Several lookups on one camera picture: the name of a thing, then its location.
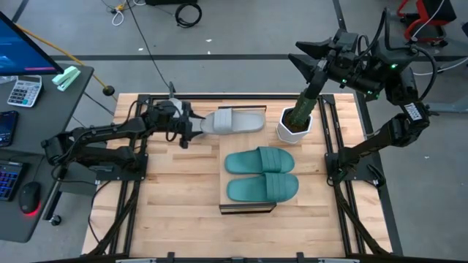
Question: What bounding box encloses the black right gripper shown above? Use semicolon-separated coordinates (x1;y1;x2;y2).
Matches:
287;37;366;88

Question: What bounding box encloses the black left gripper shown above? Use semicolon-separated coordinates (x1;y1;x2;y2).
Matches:
146;102;205;149

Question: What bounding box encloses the grey rubber slide sandal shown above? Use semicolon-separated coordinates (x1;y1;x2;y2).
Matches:
200;107;265;136

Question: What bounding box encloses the green rubber slide sandal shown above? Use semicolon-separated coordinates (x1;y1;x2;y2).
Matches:
224;145;295;175
226;172;300;204

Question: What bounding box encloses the green cactus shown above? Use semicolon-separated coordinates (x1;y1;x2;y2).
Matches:
290;69;328;127

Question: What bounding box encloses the brown potting soil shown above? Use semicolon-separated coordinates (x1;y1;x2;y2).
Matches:
283;109;312;133

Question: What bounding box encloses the white plant pot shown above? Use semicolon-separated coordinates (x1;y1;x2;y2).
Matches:
276;105;314;145

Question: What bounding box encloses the red and black cart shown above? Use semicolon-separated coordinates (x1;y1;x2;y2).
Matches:
396;0;458;47

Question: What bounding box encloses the mint green stapler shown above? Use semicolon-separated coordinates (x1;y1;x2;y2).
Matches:
51;65;82;92

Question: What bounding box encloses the grey desk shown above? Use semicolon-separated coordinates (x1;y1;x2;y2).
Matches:
0;64;95;244

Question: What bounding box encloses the white calculator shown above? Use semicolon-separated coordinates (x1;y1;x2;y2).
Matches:
7;75;43;109

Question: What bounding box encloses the black computer mouse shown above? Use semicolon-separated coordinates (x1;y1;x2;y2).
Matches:
18;181;42;216

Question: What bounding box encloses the black smartphone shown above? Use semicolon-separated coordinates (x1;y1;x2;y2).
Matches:
0;110;19;148

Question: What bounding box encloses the desk computer monitor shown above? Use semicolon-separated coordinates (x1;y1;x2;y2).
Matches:
0;10;65;77

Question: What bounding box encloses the black backlit keyboard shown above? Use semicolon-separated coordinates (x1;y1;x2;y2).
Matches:
0;160;25;202

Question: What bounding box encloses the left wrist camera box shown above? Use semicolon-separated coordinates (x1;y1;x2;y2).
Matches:
169;97;185;118

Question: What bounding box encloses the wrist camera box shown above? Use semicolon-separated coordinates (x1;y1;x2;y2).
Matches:
169;97;185;118
331;28;360;50

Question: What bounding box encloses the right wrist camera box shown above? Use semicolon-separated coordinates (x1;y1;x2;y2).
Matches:
331;28;360;50

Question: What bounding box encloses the black frame wooden top shelf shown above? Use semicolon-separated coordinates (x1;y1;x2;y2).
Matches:
218;104;278;216

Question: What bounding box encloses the black aluminium table frame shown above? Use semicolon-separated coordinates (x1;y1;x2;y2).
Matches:
83;93;405;263

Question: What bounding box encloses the long black floor cable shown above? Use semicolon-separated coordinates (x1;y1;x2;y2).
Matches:
124;0;176;99

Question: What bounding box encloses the coiled black cable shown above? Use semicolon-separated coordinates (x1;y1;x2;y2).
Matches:
174;2;203;29

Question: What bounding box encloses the long white floor cable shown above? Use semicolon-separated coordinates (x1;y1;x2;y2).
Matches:
411;56;468;77

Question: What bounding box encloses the yellow rope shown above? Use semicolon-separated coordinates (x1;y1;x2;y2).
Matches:
14;22;113;102

